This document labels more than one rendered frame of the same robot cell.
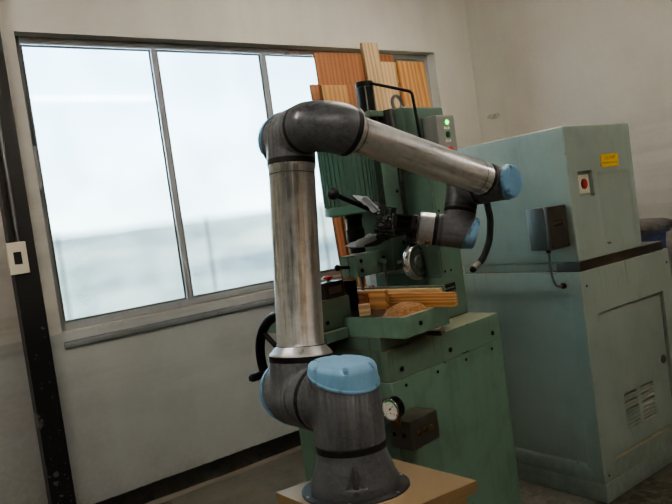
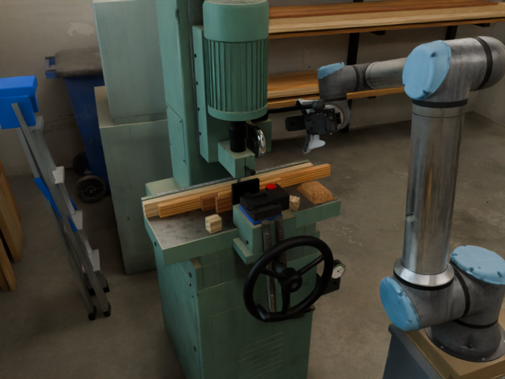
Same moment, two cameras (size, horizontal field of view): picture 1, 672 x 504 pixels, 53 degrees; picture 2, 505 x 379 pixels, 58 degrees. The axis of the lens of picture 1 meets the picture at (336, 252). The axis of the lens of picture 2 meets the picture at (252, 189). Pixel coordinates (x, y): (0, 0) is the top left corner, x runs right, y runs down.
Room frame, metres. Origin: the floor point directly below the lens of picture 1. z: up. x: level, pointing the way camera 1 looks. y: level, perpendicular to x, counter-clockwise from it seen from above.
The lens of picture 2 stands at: (1.72, 1.14, 1.67)
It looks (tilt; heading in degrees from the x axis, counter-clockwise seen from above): 30 degrees down; 288
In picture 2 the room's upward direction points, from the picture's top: straight up
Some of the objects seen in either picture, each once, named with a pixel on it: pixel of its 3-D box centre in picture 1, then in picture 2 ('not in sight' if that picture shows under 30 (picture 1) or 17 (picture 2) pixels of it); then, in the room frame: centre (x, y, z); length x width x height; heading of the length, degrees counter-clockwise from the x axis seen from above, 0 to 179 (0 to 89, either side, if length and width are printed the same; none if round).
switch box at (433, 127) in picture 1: (440, 140); not in sight; (2.28, -0.40, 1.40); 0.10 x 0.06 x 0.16; 134
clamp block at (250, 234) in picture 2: (319, 313); (263, 223); (2.03, 0.08, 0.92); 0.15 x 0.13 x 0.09; 44
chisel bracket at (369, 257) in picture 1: (364, 266); (236, 159); (2.17, -0.09, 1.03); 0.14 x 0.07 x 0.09; 134
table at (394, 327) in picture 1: (341, 322); (251, 221); (2.09, 0.01, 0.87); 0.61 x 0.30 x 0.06; 44
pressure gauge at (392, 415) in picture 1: (394, 411); (334, 270); (1.82, -0.10, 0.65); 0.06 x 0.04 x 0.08; 44
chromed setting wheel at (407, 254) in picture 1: (416, 261); (255, 141); (2.16, -0.25, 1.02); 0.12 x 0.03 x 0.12; 134
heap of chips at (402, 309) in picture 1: (404, 307); (315, 189); (1.92, -0.17, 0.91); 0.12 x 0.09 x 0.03; 134
